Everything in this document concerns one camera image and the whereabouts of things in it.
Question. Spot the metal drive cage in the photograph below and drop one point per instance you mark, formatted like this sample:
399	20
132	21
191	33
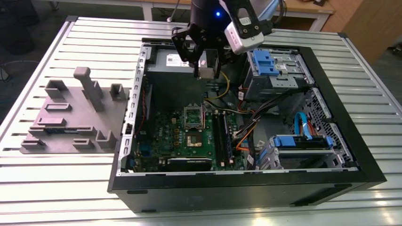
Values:
282	83

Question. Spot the silver CPU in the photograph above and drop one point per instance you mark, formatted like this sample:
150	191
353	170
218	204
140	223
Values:
207	73

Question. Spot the grey parts rack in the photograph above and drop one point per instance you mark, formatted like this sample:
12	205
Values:
78	106

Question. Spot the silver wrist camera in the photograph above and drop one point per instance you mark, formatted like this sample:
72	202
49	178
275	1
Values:
242	46

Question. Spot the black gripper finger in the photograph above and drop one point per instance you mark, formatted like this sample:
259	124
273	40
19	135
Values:
188	44
215	42

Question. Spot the black graphics card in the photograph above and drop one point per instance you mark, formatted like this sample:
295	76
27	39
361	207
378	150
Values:
188	164

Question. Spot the wooden cabinet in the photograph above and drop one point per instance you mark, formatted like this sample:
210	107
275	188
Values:
370	23

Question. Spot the grey power supply unit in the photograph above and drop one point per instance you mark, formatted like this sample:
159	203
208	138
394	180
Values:
175	89

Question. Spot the green motherboard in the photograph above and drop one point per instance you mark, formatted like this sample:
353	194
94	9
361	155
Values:
166	141

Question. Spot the black office chair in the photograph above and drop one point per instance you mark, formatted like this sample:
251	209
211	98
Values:
15	42

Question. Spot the silver disk bay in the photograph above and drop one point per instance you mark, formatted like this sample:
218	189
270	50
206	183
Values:
305	151

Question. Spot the blue plastic drive bracket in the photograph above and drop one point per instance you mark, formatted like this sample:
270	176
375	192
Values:
264	63

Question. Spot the black PC case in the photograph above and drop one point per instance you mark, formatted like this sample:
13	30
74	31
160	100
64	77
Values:
219	195

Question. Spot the CPU socket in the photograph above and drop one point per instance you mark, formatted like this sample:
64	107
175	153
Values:
195	140

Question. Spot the hard disk in blue carrier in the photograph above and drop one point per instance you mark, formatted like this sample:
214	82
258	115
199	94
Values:
309	143

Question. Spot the thin locking lever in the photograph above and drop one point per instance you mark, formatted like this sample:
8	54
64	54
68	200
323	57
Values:
204	120

